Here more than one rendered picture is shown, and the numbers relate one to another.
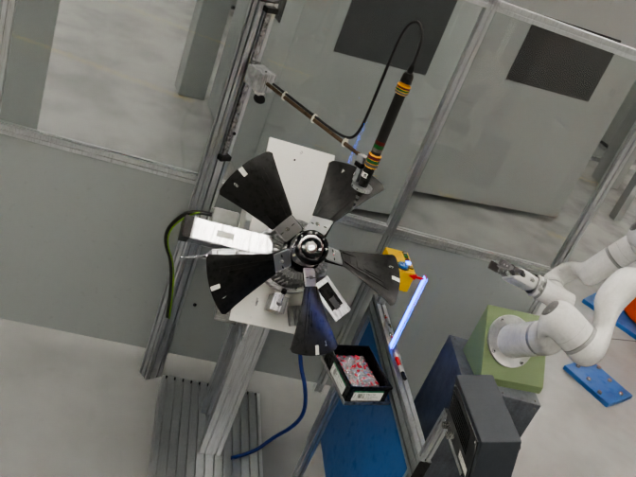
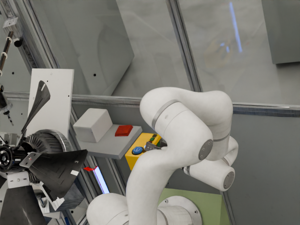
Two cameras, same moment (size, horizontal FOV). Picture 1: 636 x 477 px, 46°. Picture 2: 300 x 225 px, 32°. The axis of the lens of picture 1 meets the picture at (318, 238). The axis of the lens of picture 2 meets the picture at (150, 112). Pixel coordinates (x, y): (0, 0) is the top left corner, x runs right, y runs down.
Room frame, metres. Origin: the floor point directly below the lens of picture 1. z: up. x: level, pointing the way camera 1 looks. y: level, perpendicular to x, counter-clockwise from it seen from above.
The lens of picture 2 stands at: (1.63, -1.92, 2.36)
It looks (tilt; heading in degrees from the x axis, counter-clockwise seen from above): 31 degrees down; 55
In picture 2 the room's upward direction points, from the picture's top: 19 degrees counter-clockwise
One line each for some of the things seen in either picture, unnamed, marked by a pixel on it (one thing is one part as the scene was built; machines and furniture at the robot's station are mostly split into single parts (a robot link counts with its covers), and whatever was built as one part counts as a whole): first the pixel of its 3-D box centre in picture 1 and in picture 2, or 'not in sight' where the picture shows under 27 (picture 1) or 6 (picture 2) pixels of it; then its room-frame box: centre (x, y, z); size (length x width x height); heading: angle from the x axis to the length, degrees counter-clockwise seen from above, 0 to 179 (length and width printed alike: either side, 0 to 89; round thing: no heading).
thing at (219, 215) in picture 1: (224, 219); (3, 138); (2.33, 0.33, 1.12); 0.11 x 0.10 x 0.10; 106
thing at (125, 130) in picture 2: not in sight; (123, 130); (2.85, 0.11, 0.87); 0.08 x 0.08 x 0.02; 26
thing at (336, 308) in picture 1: (326, 299); (61, 191); (2.30, -0.11, 0.98); 0.20 x 0.16 x 0.20; 16
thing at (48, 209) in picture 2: (298, 315); (50, 205); (2.25, -0.04, 0.91); 0.12 x 0.08 x 0.12; 16
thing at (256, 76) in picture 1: (258, 78); (13, 28); (2.65, 0.42, 1.54); 0.10 x 0.07 x 0.08; 51
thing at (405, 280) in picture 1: (396, 270); (146, 153); (2.65, -0.33, 1.02); 0.16 x 0.10 x 0.11; 16
